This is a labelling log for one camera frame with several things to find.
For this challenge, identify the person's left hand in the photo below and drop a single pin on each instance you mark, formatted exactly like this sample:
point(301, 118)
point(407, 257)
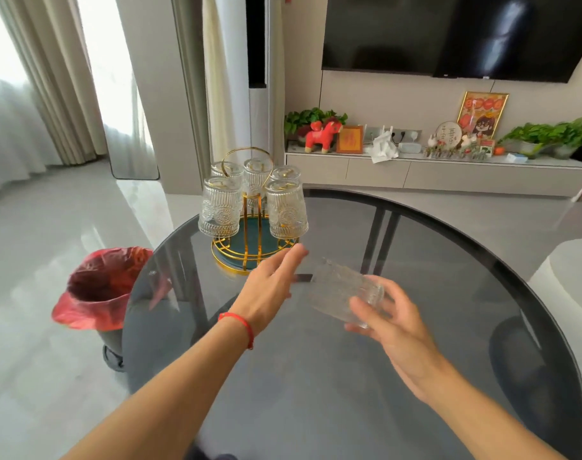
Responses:
point(264, 287)

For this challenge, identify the person's right hand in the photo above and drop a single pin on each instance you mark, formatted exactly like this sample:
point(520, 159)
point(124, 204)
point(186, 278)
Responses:
point(406, 340)

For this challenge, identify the person's left thumb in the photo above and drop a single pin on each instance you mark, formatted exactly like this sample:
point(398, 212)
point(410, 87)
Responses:
point(286, 288)

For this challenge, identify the person's right thumb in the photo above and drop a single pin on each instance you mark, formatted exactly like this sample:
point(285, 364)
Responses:
point(366, 311)

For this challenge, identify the clear embossed glass cup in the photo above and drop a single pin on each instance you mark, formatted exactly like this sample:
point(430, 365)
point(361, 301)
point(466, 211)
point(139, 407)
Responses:
point(287, 172)
point(220, 208)
point(336, 292)
point(228, 168)
point(256, 174)
point(287, 210)

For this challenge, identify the person's left forearm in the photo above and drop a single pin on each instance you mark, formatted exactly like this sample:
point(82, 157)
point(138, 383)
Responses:
point(171, 402)

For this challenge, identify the person's right forearm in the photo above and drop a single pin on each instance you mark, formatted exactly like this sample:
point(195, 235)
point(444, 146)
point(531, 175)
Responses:
point(482, 416)

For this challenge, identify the black table leg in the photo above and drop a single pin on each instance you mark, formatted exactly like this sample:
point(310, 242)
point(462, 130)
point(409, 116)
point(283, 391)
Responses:
point(379, 241)

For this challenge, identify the red toy horse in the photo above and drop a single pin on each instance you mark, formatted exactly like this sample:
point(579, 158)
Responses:
point(322, 136)

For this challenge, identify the grey low television cabinet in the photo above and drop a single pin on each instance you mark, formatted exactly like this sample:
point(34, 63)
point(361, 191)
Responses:
point(439, 173)

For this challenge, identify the crumpled white tissue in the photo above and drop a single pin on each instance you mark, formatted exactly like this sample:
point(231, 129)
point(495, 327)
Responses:
point(382, 149)

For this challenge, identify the small white device box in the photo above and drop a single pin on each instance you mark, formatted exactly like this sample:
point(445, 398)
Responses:
point(410, 147)

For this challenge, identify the small green potted plant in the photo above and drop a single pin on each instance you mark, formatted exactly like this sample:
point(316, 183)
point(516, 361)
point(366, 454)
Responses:
point(303, 119)

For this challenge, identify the white standing air conditioner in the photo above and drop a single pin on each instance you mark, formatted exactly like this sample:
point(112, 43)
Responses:
point(260, 114)

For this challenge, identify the row of small figurines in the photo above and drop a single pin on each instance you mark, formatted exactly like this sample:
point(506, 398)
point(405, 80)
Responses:
point(456, 150)

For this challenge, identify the dark grey trash bin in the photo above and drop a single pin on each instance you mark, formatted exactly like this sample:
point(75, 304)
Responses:
point(111, 347)

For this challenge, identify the black chair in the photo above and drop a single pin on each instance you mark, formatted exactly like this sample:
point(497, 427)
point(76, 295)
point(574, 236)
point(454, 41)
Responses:
point(540, 378)

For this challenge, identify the red plastic bin bag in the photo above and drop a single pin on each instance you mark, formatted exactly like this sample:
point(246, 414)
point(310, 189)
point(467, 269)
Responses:
point(99, 287)

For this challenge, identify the round white sign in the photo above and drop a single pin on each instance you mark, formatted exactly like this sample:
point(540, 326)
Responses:
point(448, 133)

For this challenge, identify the white upholstered chair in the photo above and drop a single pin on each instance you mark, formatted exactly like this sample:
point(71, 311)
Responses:
point(571, 292)

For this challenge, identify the small pale blue box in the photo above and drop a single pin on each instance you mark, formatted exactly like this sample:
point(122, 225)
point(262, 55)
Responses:
point(516, 158)

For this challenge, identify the cream curtain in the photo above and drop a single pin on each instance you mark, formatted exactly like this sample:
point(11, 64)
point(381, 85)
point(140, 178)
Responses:
point(220, 76)

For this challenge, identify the gold framed cartoon picture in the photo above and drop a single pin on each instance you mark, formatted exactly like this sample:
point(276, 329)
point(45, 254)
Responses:
point(482, 112)

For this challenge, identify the large green potted plant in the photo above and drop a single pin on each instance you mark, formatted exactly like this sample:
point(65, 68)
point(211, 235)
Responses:
point(549, 136)

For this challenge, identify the beige drape curtain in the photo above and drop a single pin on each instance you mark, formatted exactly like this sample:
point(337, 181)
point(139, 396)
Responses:
point(56, 76)

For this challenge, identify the white sheer curtain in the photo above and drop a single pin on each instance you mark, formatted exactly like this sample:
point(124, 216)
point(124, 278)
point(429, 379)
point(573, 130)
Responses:
point(8, 134)

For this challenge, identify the small orange picture frame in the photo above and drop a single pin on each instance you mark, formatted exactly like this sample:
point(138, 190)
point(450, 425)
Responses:
point(350, 139)

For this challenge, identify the white wall socket strip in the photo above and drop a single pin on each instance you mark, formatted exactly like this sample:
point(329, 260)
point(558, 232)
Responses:
point(406, 135)

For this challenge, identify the black wall television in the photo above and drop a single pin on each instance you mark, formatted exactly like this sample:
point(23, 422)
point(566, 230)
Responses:
point(454, 33)

